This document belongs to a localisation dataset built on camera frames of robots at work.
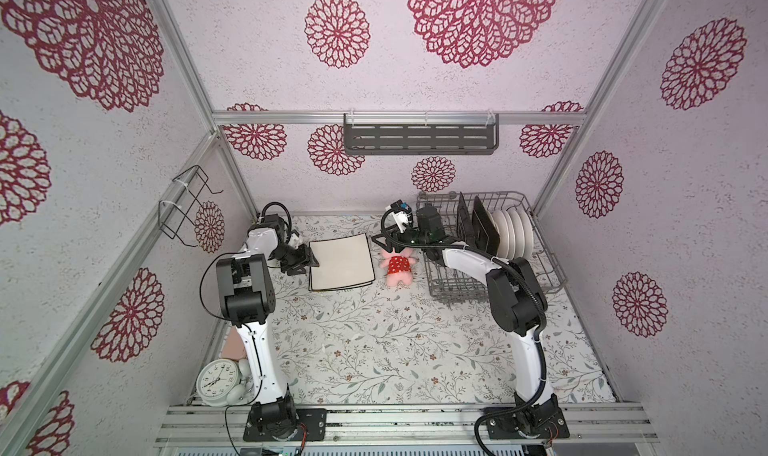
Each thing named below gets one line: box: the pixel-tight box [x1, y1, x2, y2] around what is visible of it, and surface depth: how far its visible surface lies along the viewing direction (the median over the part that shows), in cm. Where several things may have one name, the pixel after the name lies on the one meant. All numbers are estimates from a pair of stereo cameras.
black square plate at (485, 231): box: [472, 196, 501, 257], surface depth 96 cm
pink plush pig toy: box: [379, 248, 417, 287], surface depth 100 cm
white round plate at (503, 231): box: [492, 210, 510, 260], surface depth 97 cm
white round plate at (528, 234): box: [519, 209, 534, 259], surface depth 97 cm
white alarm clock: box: [196, 358, 252, 407], surface depth 78 cm
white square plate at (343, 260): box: [309, 233, 376, 291], surface depth 108 cm
